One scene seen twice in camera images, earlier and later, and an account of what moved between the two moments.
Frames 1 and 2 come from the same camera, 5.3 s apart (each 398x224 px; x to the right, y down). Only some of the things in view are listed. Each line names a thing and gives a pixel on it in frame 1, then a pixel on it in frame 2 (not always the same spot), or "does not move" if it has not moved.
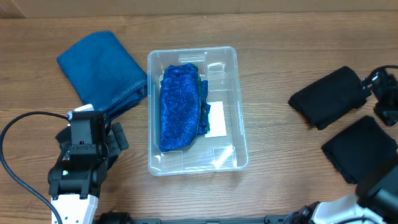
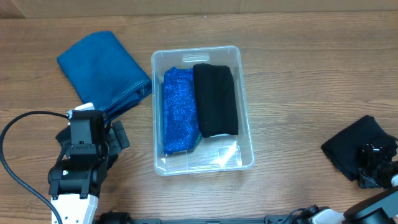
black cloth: (326, 100) to (216, 99)
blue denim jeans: (104, 73) does not move
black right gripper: (382, 94) to (367, 154)
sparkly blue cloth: (184, 110) does not move
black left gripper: (117, 139) does not move
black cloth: (362, 150) does not move
